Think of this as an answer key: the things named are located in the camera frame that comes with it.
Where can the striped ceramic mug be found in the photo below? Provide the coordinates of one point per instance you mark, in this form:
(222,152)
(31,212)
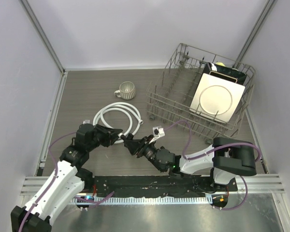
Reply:
(127,91)

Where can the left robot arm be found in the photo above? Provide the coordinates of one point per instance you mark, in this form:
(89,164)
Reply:
(66,181)

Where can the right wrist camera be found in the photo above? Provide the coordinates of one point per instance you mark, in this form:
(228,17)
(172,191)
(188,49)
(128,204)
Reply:
(158,132)

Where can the white square plate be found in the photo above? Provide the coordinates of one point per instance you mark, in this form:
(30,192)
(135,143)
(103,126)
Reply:
(216,98)

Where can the yellow-green cup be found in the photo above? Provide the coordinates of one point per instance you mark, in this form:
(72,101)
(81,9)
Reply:
(220,64)

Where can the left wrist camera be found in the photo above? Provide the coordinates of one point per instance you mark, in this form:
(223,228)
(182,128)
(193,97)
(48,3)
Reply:
(87,121)

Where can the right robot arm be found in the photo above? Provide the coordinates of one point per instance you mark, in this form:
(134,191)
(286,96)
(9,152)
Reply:
(226,158)

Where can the black T-shaped hose connector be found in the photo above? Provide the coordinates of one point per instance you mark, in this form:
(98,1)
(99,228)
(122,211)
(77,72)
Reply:
(127,137)

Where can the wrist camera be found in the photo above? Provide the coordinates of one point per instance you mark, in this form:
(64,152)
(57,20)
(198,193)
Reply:
(87,121)
(158,132)

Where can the white slotted cable duct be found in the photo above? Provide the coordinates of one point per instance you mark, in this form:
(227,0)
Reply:
(158,201)

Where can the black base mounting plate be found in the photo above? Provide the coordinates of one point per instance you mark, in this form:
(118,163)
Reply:
(154,186)

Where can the black square plate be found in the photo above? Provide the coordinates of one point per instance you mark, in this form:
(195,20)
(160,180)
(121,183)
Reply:
(225,73)

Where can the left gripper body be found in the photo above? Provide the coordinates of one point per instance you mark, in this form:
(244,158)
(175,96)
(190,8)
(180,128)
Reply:
(102,137)

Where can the grey wire dish rack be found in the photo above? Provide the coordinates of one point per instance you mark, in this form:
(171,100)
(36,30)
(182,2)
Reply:
(170,97)

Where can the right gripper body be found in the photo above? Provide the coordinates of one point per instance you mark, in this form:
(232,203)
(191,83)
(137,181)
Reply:
(149,150)

